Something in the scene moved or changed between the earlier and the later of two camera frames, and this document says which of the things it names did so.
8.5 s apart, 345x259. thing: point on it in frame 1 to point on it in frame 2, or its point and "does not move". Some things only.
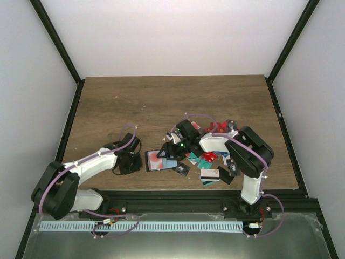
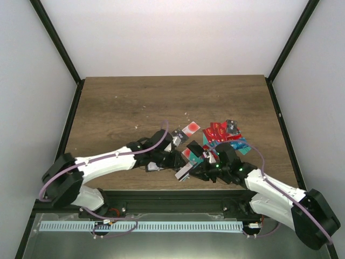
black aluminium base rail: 218,203 does not move
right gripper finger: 179,157 to 205,175
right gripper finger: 165,148 to 203,168
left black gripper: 139,165 to 174,161
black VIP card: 231,125 does not move
